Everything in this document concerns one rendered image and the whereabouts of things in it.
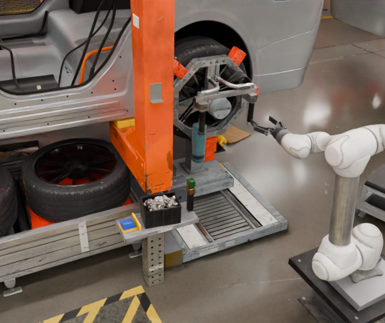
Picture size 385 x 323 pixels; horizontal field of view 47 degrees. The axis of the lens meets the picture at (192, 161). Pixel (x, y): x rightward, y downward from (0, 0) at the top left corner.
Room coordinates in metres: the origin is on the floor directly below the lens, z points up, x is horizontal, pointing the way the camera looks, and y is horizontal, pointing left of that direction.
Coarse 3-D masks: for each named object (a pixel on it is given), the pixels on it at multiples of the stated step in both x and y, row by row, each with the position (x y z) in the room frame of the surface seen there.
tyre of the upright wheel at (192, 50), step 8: (184, 40) 2.80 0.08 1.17; (192, 40) 2.78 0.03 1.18; (200, 40) 2.78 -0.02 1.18; (208, 40) 2.80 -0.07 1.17; (176, 48) 2.73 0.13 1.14; (184, 48) 2.69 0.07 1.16; (192, 48) 2.66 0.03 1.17; (200, 48) 2.67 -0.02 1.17; (208, 48) 2.69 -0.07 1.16; (216, 48) 2.72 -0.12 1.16; (224, 48) 2.75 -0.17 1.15; (176, 56) 2.64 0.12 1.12; (184, 56) 2.62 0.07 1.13; (192, 56) 2.64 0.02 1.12; (200, 56) 2.67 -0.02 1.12; (184, 64) 2.62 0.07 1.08; (240, 64) 2.80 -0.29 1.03; (176, 128) 2.59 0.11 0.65; (184, 136) 2.62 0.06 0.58
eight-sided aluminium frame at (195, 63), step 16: (192, 64) 2.57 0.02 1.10; (208, 64) 2.60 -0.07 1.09; (176, 80) 2.55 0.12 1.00; (240, 80) 2.75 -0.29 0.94; (176, 96) 2.51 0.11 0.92; (240, 96) 2.73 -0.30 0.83; (176, 112) 2.50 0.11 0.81; (240, 112) 2.72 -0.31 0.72; (208, 128) 2.67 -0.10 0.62; (224, 128) 2.66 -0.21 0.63
